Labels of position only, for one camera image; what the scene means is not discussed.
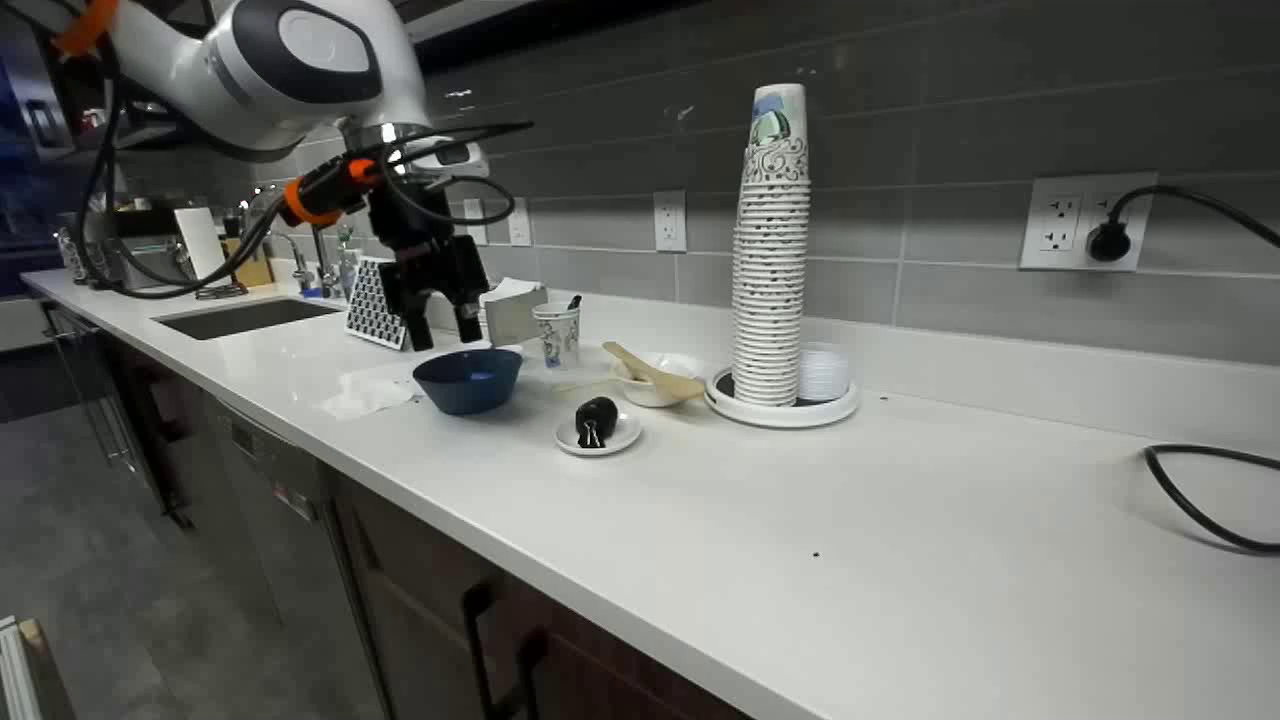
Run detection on white napkin dispenser box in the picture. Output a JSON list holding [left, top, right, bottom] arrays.
[[477, 276, 551, 348]]

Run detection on small white saucer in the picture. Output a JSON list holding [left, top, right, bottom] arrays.
[[551, 405, 650, 466]]

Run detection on black power cable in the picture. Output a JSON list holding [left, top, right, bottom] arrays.
[[1105, 179, 1280, 558]]

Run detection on black small object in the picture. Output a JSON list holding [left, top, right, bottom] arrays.
[[571, 394, 623, 452]]

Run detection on tall stack of paper cups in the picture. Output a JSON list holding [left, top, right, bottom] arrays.
[[727, 79, 818, 414]]

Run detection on black white checkerboard calibration board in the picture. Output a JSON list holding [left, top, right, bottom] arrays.
[[341, 252, 421, 356]]

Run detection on stainless dishwasher front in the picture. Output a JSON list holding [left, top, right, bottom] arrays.
[[156, 394, 391, 720]]

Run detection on blue bowl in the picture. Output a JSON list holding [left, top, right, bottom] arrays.
[[409, 344, 530, 420]]

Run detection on dark wood cabinet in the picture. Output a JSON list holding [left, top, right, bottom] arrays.
[[333, 476, 754, 720]]

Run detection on white double wall outlet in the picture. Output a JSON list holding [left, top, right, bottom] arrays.
[[1018, 173, 1162, 276]]

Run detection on black power plug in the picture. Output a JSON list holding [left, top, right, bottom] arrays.
[[1083, 218, 1138, 267]]

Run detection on clear plastic sheet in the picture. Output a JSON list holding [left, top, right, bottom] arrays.
[[315, 366, 425, 424]]

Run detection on white ball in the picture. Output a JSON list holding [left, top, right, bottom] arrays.
[[797, 348, 856, 410]]

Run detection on kitchen sink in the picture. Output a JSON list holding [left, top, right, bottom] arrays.
[[152, 295, 343, 344]]

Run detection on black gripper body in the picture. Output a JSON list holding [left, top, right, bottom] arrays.
[[363, 170, 496, 320]]

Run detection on salt shaker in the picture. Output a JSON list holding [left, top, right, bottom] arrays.
[[531, 294, 587, 371]]

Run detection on white round tray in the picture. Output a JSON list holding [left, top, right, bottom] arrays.
[[703, 366, 866, 434]]

